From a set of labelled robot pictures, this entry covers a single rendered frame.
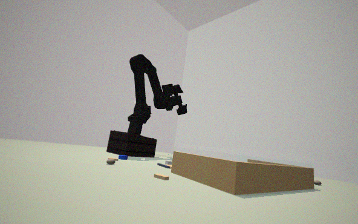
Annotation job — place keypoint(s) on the tan flat bar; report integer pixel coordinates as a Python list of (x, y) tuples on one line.
[(159, 176)]

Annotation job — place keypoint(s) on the brown rectangular box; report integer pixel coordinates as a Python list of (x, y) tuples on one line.
[(239, 174)]

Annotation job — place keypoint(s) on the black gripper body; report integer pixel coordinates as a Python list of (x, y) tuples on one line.
[(181, 110)]

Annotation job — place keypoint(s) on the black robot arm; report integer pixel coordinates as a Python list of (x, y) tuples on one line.
[(162, 100)]

